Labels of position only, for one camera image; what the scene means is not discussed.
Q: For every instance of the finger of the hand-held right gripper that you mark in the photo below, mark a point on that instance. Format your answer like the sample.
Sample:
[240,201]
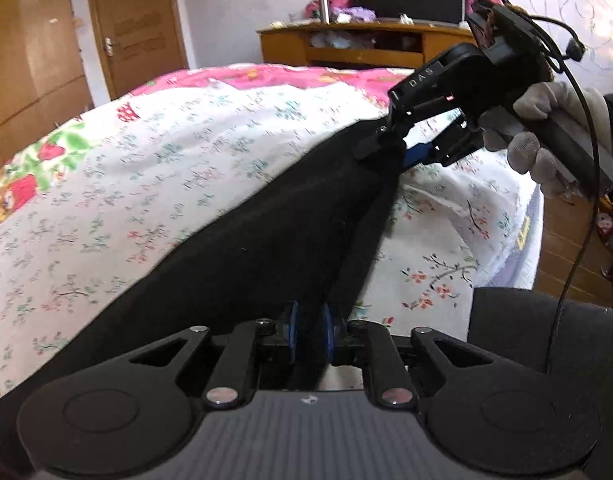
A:
[386,135]
[449,147]

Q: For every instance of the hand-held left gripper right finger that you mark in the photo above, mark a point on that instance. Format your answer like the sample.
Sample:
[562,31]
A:
[329,332]

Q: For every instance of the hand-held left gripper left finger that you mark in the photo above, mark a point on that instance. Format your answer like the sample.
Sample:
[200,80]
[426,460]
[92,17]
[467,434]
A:
[292,332]

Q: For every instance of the black pants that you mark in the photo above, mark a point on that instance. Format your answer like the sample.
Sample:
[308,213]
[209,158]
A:
[286,220]

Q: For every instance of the person's right hand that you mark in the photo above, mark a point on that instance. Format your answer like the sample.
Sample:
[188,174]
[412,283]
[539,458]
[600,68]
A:
[551,97]

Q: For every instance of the purple cloth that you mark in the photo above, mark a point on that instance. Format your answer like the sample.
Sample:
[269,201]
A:
[356,14]

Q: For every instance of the wooden cabinet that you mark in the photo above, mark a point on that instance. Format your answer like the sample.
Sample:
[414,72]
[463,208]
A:
[286,42]

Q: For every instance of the metal bottle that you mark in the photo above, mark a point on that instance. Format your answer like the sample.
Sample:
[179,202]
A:
[324,7]

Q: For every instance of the dark cloth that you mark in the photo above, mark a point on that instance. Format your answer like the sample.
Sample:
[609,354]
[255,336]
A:
[511,330]

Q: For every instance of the white floral bed sheet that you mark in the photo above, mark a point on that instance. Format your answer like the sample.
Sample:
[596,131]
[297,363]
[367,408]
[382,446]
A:
[136,185]

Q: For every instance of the wooden door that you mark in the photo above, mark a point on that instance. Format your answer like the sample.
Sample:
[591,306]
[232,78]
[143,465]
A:
[136,20]

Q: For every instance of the wooden wardrobe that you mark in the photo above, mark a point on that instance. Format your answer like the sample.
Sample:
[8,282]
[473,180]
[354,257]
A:
[26,60]

